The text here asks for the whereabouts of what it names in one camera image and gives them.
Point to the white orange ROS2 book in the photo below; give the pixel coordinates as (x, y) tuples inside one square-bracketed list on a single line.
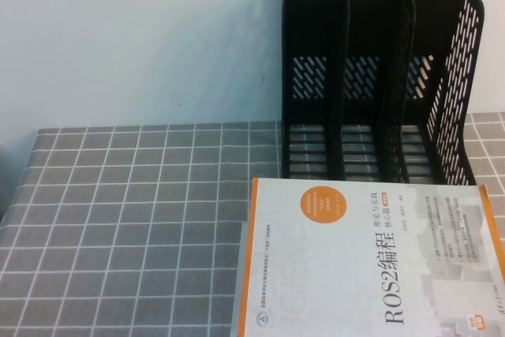
[(355, 266)]

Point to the white grey book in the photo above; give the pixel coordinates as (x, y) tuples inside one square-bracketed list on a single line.
[(243, 234)]

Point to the black plastic book stand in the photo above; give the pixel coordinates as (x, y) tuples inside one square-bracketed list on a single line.
[(335, 17)]

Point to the grey checked tablecloth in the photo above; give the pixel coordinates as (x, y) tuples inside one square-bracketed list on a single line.
[(118, 214)]

